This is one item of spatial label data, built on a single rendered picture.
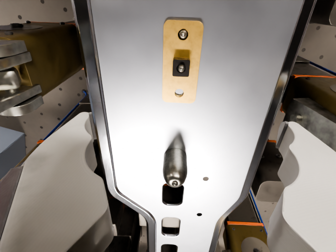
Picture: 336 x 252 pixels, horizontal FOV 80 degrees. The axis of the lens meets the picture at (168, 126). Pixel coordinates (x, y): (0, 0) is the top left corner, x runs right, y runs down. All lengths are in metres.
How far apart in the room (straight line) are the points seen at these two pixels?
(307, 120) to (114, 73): 0.22
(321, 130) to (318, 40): 0.38
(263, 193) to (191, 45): 0.26
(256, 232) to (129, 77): 0.44
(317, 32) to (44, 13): 0.62
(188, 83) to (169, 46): 0.04
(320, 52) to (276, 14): 0.40
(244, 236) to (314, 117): 0.34
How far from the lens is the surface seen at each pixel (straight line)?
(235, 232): 0.53
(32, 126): 0.75
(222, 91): 0.24
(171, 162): 0.25
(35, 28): 0.26
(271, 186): 0.36
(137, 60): 0.22
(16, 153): 0.79
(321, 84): 0.33
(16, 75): 0.20
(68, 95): 0.63
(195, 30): 0.21
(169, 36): 0.21
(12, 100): 0.20
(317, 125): 0.26
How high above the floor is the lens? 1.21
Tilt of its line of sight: 58 degrees down
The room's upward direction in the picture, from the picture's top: 176 degrees counter-clockwise
